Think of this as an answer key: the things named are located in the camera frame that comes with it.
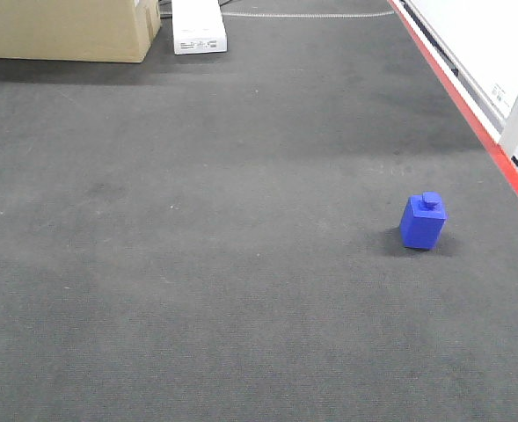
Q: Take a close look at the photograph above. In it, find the blue plastic block part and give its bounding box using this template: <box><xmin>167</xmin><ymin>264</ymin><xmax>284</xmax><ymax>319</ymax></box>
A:
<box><xmin>399</xmin><ymin>191</ymin><xmax>448</xmax><ymax>251</ymax></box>

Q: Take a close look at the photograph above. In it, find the long white carton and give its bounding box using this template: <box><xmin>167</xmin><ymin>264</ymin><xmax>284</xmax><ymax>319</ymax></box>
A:
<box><xmin>171</xmin><ymin>0</ymin><xmax>228</xmax><ymax>55</ymax></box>

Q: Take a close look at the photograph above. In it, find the brown cardboard box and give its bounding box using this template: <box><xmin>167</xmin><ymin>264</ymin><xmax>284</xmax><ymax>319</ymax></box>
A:
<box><xmin>0</xmin><ymin>0</ymin><xmax>161</xmax><ymax>63</ymax></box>

